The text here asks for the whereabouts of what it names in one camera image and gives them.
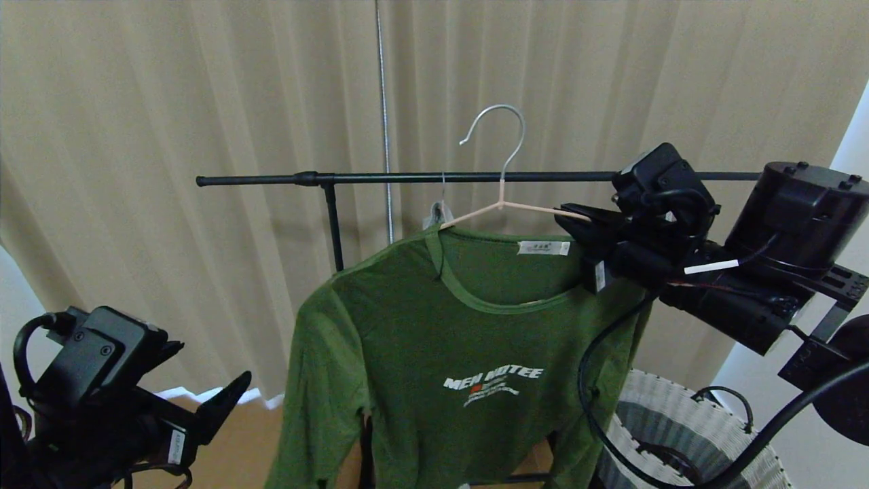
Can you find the pale grey shorts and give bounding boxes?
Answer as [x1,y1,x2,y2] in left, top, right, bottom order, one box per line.
[422,200,454,230]

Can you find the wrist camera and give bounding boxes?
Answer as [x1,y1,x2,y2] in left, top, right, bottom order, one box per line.
[611,142,720,235]
[42,306,169,407]

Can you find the black clothes rack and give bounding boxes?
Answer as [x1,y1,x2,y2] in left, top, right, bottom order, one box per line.
[196,170,762,489]

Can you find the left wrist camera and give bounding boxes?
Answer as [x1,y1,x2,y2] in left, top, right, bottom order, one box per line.
[42,306,169,407]

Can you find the green garment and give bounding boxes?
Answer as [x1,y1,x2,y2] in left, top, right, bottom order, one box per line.
[265,224,654,489]

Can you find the white laundry basket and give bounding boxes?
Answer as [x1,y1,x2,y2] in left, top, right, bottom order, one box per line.
[596,369,794,489]

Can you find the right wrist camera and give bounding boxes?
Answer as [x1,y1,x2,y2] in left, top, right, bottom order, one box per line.
[611,142,720,235]

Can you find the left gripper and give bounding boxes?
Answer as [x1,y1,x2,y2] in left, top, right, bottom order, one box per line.
[31,340,253,484]

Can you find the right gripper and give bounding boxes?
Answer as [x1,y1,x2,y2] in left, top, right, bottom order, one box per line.
[579,217,680,294]

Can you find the beige curtain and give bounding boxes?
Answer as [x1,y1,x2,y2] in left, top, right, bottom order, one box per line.
[0,0,869,408]

